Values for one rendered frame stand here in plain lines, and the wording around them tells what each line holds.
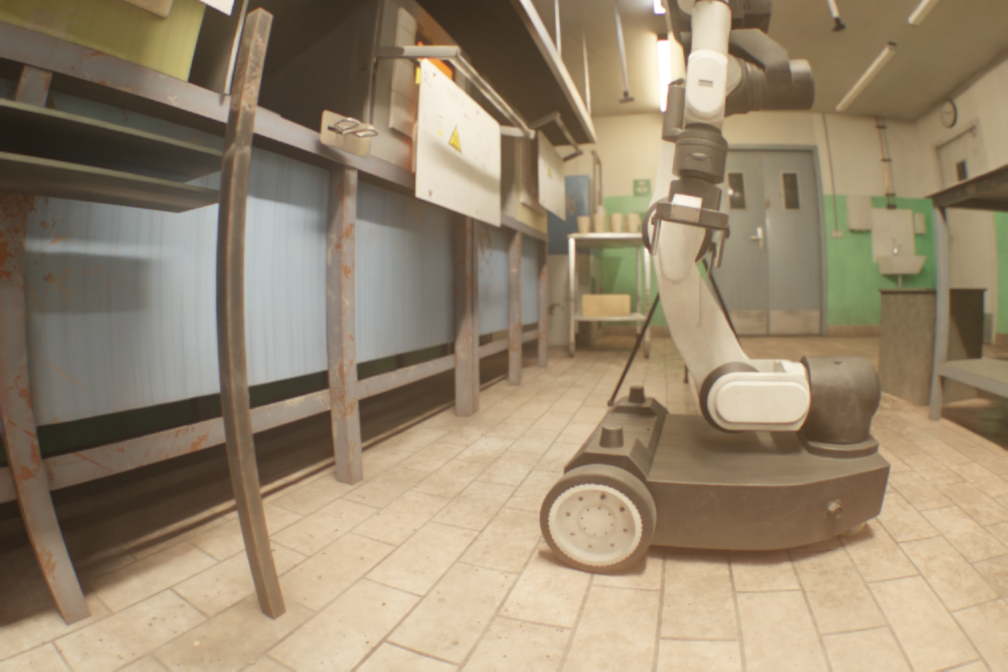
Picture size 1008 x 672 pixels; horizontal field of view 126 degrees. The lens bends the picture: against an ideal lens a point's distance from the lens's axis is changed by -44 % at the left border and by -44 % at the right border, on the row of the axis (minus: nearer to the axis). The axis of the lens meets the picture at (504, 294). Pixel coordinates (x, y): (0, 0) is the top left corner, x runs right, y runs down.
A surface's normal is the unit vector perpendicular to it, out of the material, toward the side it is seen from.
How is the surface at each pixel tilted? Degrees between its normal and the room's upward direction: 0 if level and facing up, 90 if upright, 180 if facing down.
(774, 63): 90
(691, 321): 115
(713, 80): 90
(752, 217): 90
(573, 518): 90
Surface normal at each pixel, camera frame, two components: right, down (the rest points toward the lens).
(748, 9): -0.36, 0.43
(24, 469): 0.94, 0.00
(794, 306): -0.33, 0.00
